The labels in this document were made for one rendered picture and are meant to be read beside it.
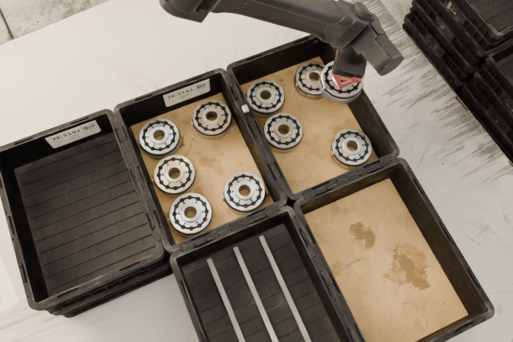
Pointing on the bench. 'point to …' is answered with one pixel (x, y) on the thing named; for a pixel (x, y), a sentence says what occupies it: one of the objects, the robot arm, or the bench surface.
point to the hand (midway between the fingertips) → (343, 75)
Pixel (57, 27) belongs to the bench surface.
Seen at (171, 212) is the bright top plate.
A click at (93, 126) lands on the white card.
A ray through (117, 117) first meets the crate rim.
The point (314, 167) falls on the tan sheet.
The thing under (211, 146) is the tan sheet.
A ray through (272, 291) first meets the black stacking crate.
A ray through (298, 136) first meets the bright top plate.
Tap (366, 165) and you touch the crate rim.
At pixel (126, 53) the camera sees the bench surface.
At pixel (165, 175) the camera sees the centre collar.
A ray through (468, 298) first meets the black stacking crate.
